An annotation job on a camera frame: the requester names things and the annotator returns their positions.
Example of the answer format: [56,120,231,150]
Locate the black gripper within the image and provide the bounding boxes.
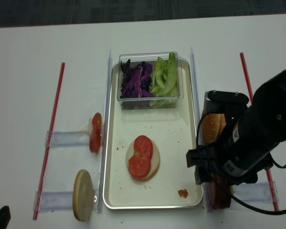
[186,144,273,185]

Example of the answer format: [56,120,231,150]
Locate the meat patty front slice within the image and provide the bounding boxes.
[209,181,225,209]

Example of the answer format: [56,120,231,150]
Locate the meat patty slice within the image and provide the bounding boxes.
[219,183,231,209]
[209,181,225,209]

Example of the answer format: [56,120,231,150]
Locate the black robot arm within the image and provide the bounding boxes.
[186,69,286,185]

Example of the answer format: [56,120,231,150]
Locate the meat patty middle slice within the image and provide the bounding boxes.
[219,183,231,209]

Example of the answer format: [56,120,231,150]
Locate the lower tomato slice on bun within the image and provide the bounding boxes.
[128,154,152,179]

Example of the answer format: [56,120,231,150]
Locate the tomato slice on bun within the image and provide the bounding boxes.
[128,154,152,179]
[133,135,153,159]

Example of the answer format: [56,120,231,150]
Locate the upper tomato slice on bun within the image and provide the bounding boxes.
[133,135,153,159]

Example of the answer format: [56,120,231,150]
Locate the green lettuce leaves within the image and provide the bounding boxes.
[149,52,179,97]

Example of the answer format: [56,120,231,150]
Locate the upright tomato slice front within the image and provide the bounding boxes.
[89,127,102,153]

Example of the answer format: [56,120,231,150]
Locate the upright tomato slice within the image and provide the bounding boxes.
[89,127,102,153]
[92,113,102,130]

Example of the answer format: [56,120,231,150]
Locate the upright tomato slice rear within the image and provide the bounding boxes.
[92,113,102,130]

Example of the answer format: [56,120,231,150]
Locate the orange sauce crumb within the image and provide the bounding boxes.
[178,189,188,198]

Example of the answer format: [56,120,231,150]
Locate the bottom bun on tray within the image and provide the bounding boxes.
[126,139,160,181]

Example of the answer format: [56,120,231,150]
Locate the sesame bun top front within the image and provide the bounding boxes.
[201,114,221,144]

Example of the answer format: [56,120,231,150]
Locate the sesame bun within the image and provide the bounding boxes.
[201,114,221,144]
[218,114,226,135]

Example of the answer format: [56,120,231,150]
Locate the cream metal tray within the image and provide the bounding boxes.
[103,59,203,209]

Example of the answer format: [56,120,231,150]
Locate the sesame bun top rear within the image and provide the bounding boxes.
[218,114,226,135]

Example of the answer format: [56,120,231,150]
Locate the purple cabbage leaves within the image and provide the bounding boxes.
[120,59,154,99]

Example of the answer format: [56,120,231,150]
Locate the right red straw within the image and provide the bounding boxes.
[240,52,279,212]

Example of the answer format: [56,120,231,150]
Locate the red straw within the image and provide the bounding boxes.
[240,52,279,212]
[32,62,65,221]

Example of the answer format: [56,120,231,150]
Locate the clear plastic salad container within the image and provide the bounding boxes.
[116,52,184,109]

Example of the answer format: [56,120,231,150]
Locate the upright white bun slice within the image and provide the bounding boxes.
[72,169,93,222]

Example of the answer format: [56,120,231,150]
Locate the white pusher block left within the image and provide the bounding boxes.
[87,118,93,136]

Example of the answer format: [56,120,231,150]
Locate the left red straw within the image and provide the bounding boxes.
[32,62,65,221]

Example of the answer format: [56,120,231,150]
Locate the black object bottom left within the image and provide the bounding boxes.
[0,206,11,229]

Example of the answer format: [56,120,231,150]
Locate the black cable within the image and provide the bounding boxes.
[195,114,286,214]

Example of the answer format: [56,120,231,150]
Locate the clear patty holder rail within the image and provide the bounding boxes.
[231,182,279,202]

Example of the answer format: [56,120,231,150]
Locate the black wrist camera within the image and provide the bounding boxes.
[204,90,249,119]

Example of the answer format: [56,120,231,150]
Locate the right clear acrylic rail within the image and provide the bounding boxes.
[190,47,212,213]

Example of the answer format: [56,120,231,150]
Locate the clear acrylic rail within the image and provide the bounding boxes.
[190,47,212,213]
[95,51,112,214]

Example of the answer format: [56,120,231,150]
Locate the left clear acrylic rail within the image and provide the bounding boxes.
[95,51,112,214]

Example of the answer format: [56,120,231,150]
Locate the clear tomato holder rail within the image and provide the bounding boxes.
[45,131,90,147]

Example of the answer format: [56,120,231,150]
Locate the clear bun slice holder rail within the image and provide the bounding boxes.
[33,191,73,211]

